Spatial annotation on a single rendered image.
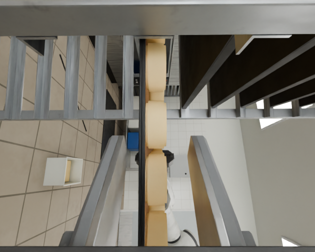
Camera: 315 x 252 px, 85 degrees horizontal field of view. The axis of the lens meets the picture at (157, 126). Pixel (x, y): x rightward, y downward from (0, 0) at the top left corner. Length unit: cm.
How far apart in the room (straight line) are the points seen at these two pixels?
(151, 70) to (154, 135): 6
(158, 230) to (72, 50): 61
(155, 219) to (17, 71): 67
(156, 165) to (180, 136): 420
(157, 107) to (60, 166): 144
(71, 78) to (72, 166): 129
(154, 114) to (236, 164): 448
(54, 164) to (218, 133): 381
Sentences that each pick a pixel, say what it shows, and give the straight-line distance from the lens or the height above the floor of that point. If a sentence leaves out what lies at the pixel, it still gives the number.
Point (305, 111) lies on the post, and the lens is 73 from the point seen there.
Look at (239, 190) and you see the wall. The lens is 462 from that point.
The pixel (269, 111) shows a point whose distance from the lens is 63.
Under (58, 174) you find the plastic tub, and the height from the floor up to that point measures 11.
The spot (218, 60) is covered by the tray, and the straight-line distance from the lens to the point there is 26.
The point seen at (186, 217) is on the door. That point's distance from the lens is 438.
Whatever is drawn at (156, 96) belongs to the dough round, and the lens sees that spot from 23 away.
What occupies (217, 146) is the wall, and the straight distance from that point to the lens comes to 452.
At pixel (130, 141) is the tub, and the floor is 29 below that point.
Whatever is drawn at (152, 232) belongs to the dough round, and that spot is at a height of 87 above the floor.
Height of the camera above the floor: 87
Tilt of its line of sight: level
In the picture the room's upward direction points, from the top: 90 degrees clockwise
